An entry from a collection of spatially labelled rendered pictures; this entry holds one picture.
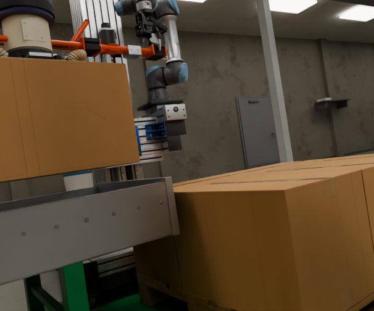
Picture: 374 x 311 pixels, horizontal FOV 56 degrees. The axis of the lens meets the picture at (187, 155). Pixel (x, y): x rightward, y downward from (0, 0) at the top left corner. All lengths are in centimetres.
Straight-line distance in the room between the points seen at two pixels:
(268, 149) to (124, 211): 942
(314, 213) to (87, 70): 93
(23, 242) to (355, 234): 100
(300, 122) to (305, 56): 221
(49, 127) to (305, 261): 92
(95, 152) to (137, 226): 32
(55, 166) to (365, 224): 105
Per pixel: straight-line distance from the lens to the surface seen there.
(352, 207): 126
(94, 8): 248
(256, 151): 1019
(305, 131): 1178
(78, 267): 116
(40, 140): 129
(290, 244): 103
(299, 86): 1192
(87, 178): 722
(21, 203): 176
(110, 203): 117
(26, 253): 111
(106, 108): 140
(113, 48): 169
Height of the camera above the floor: 66
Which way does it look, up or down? 1 degrees up
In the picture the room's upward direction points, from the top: 8 degrees counter-clockwise
